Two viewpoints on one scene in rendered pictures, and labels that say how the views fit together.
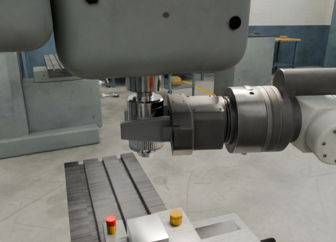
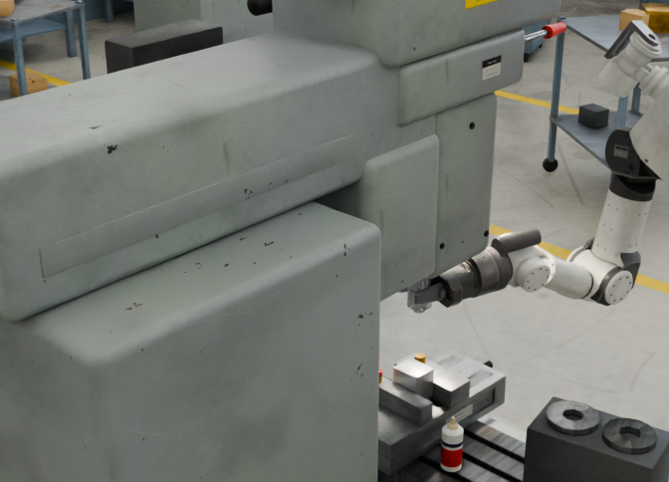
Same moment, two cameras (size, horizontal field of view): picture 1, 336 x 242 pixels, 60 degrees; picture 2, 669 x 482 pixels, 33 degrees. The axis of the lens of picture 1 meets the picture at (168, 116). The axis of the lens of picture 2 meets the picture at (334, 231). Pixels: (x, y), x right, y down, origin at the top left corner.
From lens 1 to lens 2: 1.80 m
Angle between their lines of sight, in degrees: 25
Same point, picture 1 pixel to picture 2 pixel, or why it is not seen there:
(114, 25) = (447, 254)
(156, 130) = (435, 294)
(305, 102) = (513, 256)
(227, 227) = (452, 361)
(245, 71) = (229, 38)
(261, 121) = (493, 275)
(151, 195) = not seen: hidden behind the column
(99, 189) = not seen: hidden behind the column
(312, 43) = not seen: outside the picture
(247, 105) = (484, 266)
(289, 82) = (505, 247)
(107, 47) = (444, 264)
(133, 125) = (423, 294)
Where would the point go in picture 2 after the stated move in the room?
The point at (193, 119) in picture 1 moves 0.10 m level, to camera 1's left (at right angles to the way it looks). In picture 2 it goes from (460, 283) to (412, 294)
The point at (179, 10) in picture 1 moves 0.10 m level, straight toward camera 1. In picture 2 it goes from (467, 237) to (497, 260)
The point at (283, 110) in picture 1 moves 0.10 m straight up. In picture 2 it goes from (503, 265) to (507, 217)
